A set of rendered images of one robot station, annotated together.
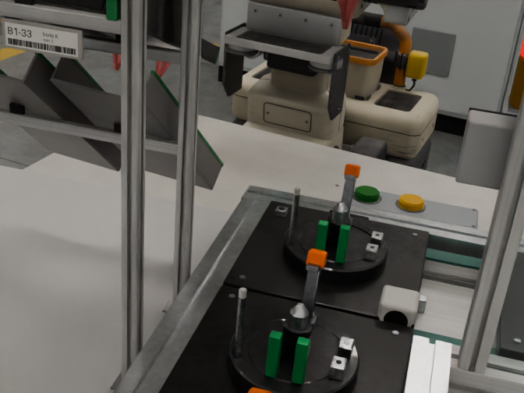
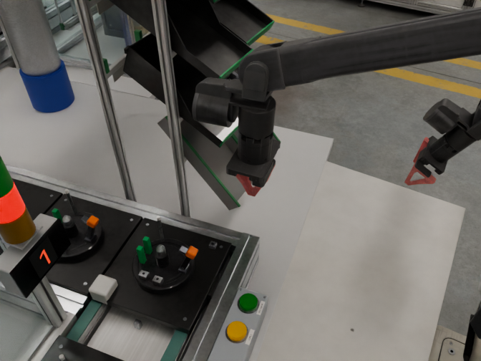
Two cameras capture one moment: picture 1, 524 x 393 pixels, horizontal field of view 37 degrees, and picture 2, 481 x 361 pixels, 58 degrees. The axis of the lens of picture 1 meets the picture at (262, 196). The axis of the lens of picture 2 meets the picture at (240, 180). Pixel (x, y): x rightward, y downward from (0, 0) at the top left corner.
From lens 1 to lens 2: 137 cm
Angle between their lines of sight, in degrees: 77
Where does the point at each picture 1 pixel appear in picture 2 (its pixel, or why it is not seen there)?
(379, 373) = (57, 270)
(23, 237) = not seen: hidden behind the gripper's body
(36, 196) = (295, 169)
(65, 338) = (168, 191)
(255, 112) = not seen: outside the picture
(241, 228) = (209, 232)
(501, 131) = not seen: hidden behind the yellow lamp
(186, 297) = (139, 206)
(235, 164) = (368, 261)
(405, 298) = (99, 286)
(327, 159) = (403, 329)
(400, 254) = (160, 304)
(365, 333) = (89, 270)
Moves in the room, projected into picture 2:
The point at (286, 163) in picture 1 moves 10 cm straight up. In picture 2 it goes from (383, 296) to (393, 273)
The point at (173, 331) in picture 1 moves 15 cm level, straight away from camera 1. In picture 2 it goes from (118, 203) to (174, 204)
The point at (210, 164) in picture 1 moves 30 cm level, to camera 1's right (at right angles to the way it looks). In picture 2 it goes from (224, 195) to (200, 303)
